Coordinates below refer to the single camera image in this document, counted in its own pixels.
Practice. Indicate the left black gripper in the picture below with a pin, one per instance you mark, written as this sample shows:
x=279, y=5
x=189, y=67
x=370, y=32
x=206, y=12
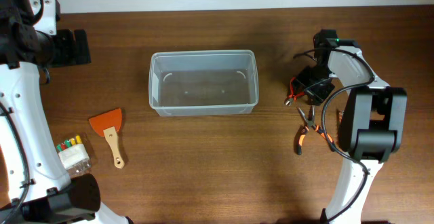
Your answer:
x=70, y=56

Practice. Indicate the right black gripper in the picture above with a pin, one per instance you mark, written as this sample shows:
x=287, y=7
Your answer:
x=318, y=96

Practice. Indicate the small red cutting pliers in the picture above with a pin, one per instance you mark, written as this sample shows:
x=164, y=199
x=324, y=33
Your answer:
x=295, y=91

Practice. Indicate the clear plastic container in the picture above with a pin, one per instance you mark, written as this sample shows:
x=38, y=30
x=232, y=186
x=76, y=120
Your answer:
x=197, y=83

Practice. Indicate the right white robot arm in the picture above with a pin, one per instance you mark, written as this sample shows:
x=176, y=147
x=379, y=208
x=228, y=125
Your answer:
x=369, y=130

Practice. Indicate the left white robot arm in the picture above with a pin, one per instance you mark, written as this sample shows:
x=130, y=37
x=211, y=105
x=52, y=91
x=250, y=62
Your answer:
x=40, y=188

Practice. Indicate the orange black needle-nose pliers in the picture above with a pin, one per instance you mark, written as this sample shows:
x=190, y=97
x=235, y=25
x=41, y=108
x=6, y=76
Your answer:
x=309, y=124

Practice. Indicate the clear box coloured connectors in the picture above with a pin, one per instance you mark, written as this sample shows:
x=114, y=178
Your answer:
x=73, y=156

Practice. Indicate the socket bit rail orange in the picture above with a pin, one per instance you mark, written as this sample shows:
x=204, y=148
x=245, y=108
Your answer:
x=340, y=114

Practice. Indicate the orange scraper wooden handle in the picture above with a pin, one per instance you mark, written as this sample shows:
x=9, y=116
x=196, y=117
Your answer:
x=108, y=125

